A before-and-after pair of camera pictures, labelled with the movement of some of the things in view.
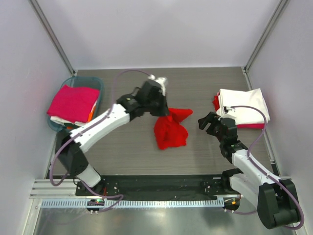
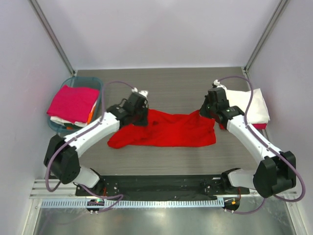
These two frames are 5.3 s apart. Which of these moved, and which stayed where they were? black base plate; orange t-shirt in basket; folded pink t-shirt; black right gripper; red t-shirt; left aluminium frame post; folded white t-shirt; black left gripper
Moved: red t-shirt; black right gripper; black left gripper
Stayed: folded white t-shirt; left aluminium frame post; orange t-shirt in basket; black base plate; folded pink t-shirt
